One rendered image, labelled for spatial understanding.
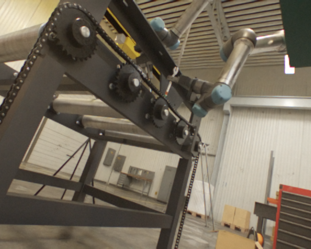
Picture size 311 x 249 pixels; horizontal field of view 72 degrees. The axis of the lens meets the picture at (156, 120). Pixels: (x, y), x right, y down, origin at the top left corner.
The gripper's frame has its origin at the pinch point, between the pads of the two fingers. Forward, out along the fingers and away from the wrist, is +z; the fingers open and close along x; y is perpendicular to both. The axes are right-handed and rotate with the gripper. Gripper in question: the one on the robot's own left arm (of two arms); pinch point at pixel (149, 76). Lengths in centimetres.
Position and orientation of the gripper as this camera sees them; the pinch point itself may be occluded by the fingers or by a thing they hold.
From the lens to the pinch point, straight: 131.2
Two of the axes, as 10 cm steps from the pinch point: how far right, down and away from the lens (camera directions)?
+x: -8.3, 1.8, 5.3
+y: 5.4, 0.3, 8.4
